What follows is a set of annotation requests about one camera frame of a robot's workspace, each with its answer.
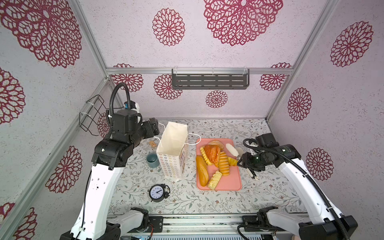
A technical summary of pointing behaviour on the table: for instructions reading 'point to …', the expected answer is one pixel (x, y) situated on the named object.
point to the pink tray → (227, 182)
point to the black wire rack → (86, 119)
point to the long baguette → (203, 173)
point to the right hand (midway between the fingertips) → (241, 162)
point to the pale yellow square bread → (215, 180)
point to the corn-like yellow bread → (205, 156)
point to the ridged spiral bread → (224, 165)
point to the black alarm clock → (157, 193)
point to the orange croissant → (213, 153)
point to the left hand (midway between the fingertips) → (146, 127)
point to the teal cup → (152, 160)
